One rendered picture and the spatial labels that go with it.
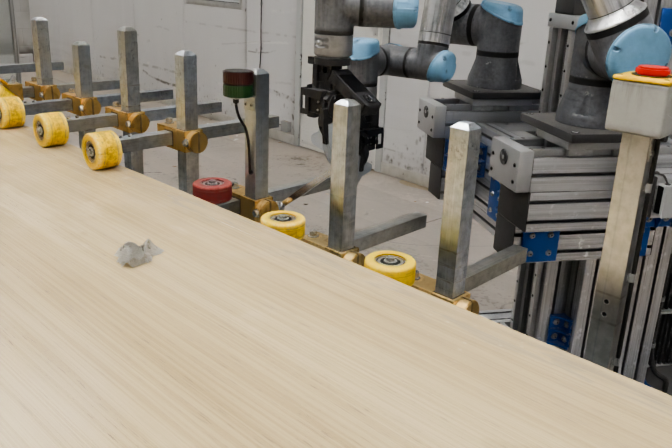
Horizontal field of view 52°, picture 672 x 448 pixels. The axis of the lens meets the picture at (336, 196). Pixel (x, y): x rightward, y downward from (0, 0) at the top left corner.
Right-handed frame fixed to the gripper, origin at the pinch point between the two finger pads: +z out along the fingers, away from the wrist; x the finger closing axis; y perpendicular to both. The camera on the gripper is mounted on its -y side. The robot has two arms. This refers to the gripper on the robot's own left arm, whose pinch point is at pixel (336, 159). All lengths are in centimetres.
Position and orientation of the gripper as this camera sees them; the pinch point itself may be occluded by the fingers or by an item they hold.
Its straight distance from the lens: 137.9
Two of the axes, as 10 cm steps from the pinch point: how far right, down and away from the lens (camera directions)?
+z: -0.4, 9.5, 3.1
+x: -7.0, 1.9, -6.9
